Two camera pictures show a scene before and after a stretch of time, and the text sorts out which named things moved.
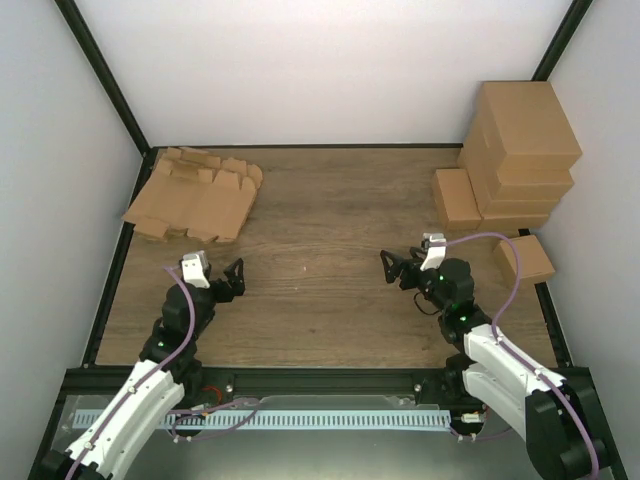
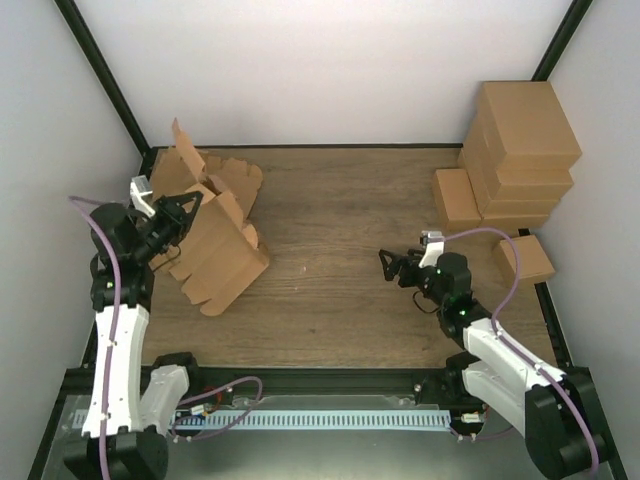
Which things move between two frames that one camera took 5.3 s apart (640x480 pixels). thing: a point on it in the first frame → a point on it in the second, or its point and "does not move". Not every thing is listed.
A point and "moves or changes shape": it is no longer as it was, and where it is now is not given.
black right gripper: (399, 263) does not move
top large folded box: (524, 125) does not move
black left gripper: (238, 285) → (171, 207)
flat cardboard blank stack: (190, 182) does not move
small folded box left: (456, 199) does not move
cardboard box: (194, 192) moves or changes shape
